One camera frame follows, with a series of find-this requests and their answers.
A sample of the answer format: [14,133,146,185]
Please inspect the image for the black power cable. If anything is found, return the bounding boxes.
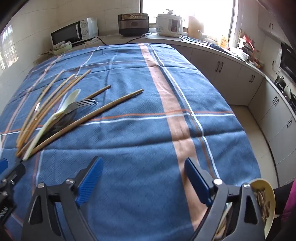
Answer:
[92,33,152,46]

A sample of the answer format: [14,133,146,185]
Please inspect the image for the white wall cabinet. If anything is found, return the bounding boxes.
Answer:
[257,3,288,40]

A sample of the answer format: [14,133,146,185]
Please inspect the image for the red kitchen rack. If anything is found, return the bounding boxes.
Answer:
[238,32,256,50]

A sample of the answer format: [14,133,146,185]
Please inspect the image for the cream plastic spoon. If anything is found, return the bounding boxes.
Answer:
[22,88,81,161]

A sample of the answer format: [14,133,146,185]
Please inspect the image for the person's clothed torso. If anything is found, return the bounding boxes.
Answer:
[273,178,296,223]

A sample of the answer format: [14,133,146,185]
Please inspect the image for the blue plaid tablecloth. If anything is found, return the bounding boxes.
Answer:
[0,43,262,241]

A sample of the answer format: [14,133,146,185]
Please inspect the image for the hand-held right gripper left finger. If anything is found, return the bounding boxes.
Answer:
[20,156,104,241]

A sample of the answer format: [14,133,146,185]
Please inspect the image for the blue dish cloth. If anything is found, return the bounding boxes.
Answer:
[209,43,226,52]
[181,35,204,43]

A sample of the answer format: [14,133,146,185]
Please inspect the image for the white kitchen base cabinets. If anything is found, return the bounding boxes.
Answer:
[148,37,296,186]

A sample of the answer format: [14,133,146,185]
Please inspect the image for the wooden chopstick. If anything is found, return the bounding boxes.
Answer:
[83,85,112,100]
[30,89,144,155]

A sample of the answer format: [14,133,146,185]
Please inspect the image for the yellow bowl of seeds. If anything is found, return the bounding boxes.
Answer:
[250,178,276,240]

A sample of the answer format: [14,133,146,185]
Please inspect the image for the kitchen window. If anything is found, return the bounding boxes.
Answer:
[142,0,236,44]

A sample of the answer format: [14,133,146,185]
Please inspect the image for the black range hood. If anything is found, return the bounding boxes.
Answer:
[280,43,296,77]

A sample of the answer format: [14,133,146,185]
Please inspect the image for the bundle of wooden chopsticks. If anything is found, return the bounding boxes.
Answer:
[15,69,92,158]

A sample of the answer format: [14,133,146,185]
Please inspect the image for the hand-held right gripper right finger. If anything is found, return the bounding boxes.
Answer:
[184,158,267,241]

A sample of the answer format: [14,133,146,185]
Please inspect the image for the dark rice cooker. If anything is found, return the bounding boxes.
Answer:
[118,13,149,37]

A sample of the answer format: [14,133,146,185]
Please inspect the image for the gas stove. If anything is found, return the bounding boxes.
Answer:
[274,74,296,105]

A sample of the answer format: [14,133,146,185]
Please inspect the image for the wooden cutting board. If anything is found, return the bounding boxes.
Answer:
[188,15,204,39]

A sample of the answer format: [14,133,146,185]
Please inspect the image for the white microwave oven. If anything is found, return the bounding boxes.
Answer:
[51,17,99,46]

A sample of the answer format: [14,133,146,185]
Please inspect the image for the metal fork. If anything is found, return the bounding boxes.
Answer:
[62,98,99,115]

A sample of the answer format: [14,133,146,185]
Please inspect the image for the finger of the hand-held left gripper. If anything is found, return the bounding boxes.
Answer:
[0,158,9,178]
[8,163,26,185]

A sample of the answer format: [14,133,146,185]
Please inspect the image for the white pressure cooker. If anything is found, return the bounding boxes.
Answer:
[154,9,185,38]

